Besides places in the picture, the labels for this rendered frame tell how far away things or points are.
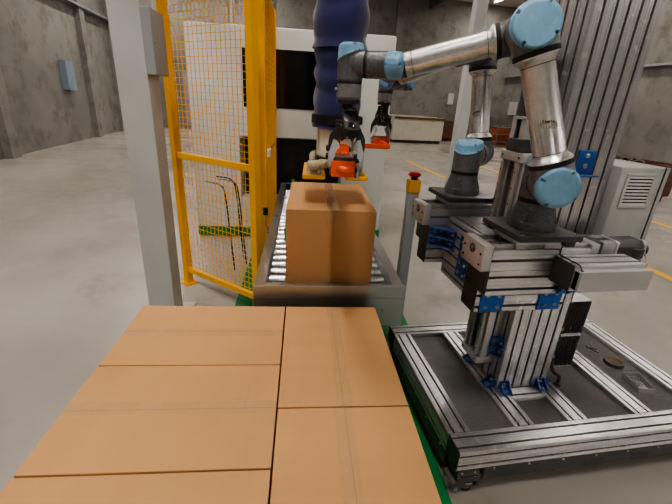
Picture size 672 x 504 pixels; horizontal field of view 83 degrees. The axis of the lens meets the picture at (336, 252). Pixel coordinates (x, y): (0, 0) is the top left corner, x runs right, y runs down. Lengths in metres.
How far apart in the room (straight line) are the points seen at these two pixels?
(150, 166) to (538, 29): 1.95
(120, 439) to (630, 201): 1.83
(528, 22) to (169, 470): 1.40
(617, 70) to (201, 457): 1.72
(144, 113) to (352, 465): 1.97
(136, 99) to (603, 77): 2.08
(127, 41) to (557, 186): 2.05
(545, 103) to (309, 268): 1.12
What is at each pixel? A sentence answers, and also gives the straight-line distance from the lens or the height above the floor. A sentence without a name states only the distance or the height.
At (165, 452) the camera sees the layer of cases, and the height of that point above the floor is 0.54.
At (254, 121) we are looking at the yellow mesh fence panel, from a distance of 2.34.
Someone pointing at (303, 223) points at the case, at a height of 0.89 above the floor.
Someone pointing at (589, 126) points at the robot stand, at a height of 1.36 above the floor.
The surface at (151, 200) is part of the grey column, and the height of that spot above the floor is 0.81.
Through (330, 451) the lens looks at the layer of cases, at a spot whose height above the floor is 0.54.
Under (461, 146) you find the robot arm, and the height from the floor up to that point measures 1.24.
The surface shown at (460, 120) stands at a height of 1.26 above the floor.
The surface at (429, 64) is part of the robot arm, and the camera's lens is 1.33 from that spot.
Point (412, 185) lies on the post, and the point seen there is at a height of 0.97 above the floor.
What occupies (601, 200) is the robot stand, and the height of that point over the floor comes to 1.10.
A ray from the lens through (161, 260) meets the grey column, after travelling 2.58.
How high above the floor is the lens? 1.39
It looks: 22 degrees down
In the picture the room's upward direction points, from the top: 3 degrees clockwise
